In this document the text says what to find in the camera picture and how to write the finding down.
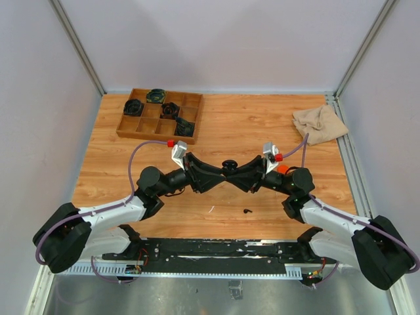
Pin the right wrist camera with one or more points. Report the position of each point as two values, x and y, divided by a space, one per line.
270 151

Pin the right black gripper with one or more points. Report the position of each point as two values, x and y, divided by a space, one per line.
255 168

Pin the aluminium frame post left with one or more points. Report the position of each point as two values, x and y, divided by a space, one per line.
70 31

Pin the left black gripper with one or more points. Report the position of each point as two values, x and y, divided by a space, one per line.
203 183

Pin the black rolled sock left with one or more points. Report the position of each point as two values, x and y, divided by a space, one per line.
133 108

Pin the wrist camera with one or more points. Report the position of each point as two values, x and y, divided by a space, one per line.
270 151
178 152

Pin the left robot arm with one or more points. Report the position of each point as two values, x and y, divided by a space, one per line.
72 233

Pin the black round charging case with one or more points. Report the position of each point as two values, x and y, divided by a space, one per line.
229 165

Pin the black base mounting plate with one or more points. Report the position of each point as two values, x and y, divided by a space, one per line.
214 257

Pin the black orange rolled sock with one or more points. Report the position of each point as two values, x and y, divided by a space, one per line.
169 110

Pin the dark green rolled sock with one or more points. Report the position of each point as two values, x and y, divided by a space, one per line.
184 128

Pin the green yellow rolled sock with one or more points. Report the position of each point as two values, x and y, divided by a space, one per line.
156 96

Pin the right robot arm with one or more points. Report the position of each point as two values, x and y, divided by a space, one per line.
372 246

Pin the aluminium frame post right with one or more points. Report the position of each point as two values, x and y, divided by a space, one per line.
380 20

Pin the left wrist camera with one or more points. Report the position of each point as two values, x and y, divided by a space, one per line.
178 152

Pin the orange earbud charging case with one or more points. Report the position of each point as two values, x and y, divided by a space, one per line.
283 169

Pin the beige cloth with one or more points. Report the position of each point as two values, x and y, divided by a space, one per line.
319 124

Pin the aluminium frame post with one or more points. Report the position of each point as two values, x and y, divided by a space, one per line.
380 20
70 31

